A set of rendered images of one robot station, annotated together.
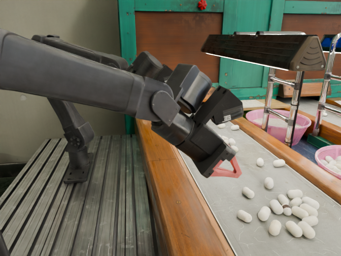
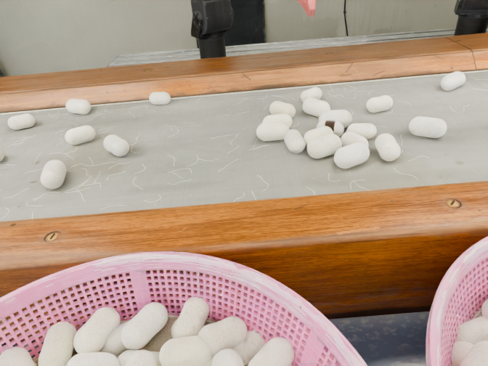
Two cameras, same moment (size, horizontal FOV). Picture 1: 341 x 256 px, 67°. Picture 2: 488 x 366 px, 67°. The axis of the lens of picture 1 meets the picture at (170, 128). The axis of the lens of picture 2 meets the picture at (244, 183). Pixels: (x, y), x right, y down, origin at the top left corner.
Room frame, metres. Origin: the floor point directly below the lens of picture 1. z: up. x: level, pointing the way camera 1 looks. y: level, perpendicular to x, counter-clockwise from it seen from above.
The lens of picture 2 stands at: (0.45, -0.65, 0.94)
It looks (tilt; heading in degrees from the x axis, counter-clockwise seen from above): 35 degrees down; 103
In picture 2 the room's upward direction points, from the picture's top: 6 degrees counter-clockwise
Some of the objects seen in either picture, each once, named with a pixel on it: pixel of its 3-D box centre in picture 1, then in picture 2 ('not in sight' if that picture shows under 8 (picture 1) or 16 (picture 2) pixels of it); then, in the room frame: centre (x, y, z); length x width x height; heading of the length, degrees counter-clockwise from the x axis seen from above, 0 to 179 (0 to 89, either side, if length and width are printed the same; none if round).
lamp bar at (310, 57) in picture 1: (242, 46); not in sight; (0.85, -0.23, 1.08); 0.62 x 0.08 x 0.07; 12
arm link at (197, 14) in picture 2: not in sight; (212, 22); (0.22, 0.22, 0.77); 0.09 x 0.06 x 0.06; 43
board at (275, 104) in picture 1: (252, 104); not in sight; (1.28, -0.43, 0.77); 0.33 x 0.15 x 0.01; 102
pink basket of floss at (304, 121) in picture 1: (275, 127); not in sight; (1.07, -0.47, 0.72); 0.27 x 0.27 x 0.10
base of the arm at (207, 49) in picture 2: not in sight; (212, 51); (0.21, 0.23, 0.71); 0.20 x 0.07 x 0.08; 9
